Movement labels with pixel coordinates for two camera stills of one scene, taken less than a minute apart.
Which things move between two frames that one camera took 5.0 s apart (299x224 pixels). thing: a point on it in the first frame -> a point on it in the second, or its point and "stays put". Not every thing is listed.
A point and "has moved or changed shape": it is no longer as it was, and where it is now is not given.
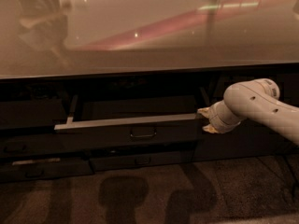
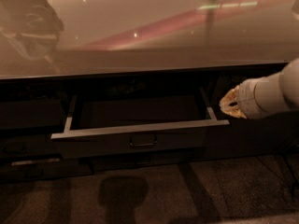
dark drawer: (38, 113) stays put
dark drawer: (130, 120) has moved or changed shape
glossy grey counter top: (55, 32) stays put
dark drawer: (16, 170) stays put
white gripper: (214, 119) -> (247, 101)
